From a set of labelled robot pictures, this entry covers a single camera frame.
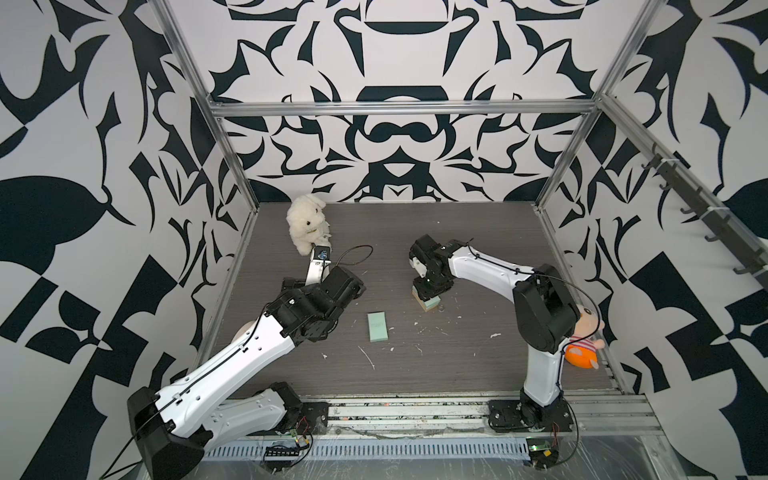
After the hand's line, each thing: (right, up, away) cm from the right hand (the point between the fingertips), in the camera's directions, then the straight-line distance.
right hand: (424, 288), depth 93 cm
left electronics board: (-37, -35, -20) cm, 55 cm away
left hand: (-30, +6, -20) cm, 37 cm away
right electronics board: (+25, -35, -22) cm, 48 cm away
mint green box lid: (+1, -4, -4) cm, 5 cm away
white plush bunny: (-36, +20, -1) cm, 41 cm away
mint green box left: (-14, -11, -7) cm, 19 cm away
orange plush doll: (+40, -13, -14) cm, 44 cm away
